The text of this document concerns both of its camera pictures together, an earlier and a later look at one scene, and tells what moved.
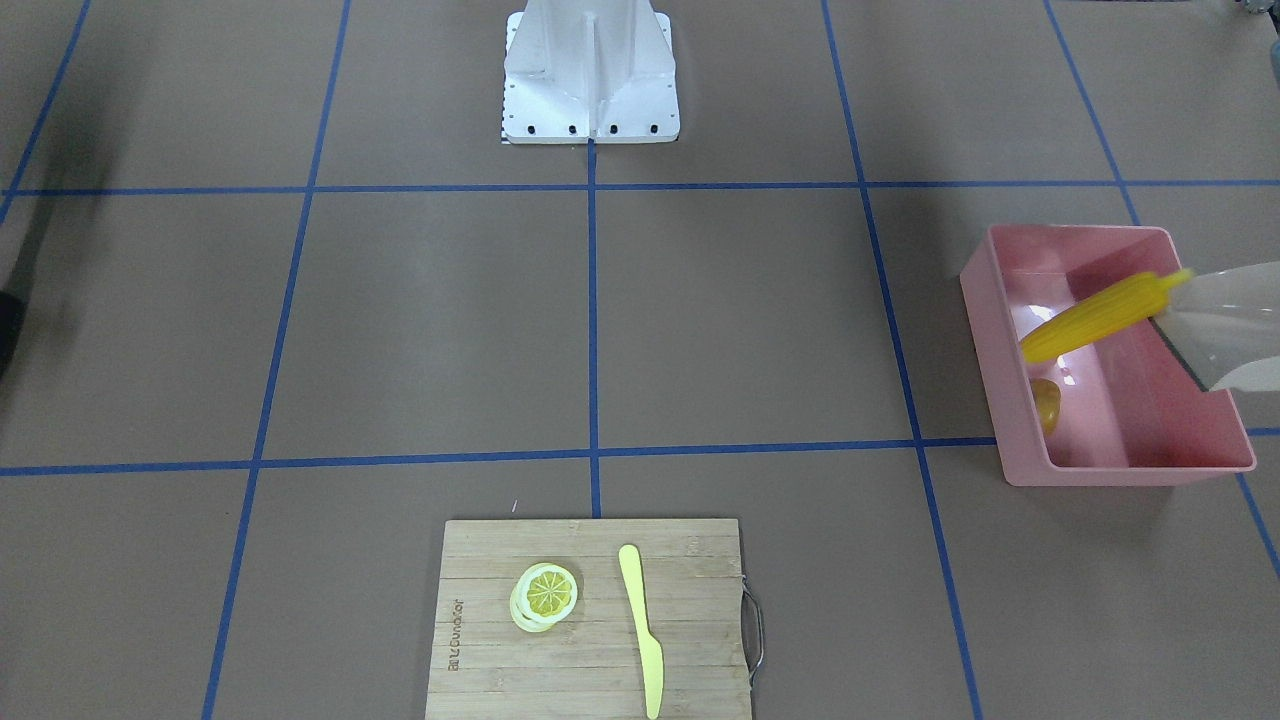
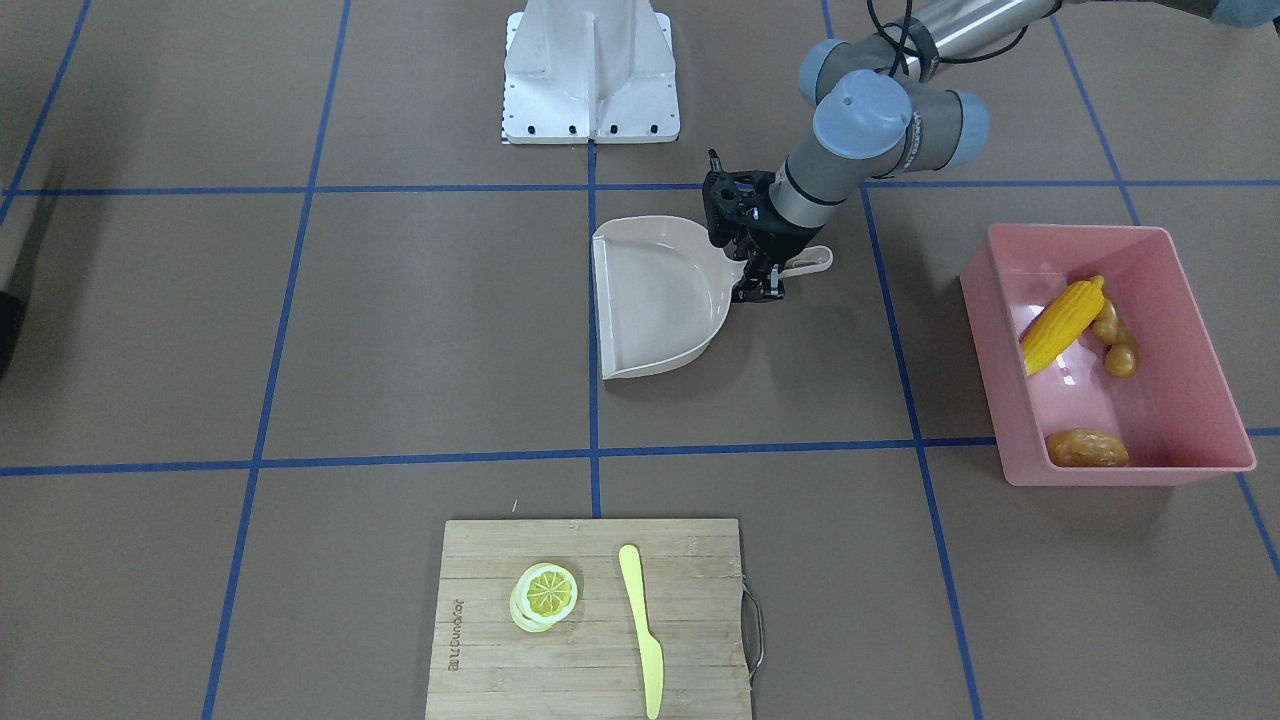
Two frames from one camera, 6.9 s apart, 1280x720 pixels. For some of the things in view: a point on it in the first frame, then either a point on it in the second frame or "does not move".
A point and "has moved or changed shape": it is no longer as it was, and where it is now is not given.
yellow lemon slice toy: (543, 594) does not move
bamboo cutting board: (593, 664) does not move
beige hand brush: (13, 310) does not move
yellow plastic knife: (652, 648) does not move
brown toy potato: (1047, 397) to (1083, 447)
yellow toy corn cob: (1121, 305) has moved or changed shape
